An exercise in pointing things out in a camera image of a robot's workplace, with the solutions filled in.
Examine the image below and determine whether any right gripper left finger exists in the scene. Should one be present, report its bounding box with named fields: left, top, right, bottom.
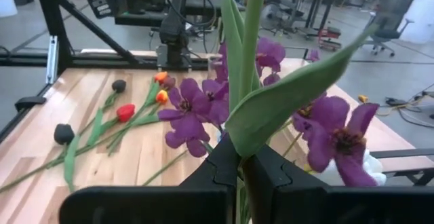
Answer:
left=179, top=136, right=242, bottom=189

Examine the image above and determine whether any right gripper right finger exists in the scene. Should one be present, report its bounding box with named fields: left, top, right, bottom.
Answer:
left=242, top=145, right=328, bottom=224

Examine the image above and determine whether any purple artificial flower bunch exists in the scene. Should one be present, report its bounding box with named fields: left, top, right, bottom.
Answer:
left=157, top=37, right=380, bottom=187

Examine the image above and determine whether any pink tulip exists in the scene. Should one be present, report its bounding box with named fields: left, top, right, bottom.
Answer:
left=220, top=0, right=379, bottom=224

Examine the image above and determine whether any yellow and red tulip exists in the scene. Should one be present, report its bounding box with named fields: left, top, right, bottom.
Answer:
left=108, top=90, right=170, bottom=150

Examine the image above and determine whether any dark grey desk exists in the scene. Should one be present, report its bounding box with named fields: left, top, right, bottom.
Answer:
left=114, top=0, right=247, bottom=28

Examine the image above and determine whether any black tulip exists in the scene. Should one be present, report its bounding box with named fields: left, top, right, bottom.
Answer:
left=53, top=124, right=82, bottom=193
left=77, top=79, right=127, bottom=140

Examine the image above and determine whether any orange tulip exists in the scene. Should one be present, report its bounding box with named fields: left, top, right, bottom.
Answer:
left=106, top=71, right=169, bottom=157

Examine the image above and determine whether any black table clamp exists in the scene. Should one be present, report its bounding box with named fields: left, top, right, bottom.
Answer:
left=14, top=95, right=47, bottom=113

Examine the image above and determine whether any red rolling cart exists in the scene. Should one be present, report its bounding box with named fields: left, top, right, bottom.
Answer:
left=317, top=26, right=342, bottom=52

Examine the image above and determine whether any grey office chair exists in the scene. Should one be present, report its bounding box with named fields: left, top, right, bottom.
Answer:
left=364, top=0, right=415, bottom=58

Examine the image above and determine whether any black aluminium table frame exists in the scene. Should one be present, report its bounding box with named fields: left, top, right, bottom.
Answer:
left=0, top=0, right=211, bottom=143

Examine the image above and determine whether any silver frame bracket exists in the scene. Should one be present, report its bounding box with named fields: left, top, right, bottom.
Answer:
left=45, top=35, right=60, bottom=85

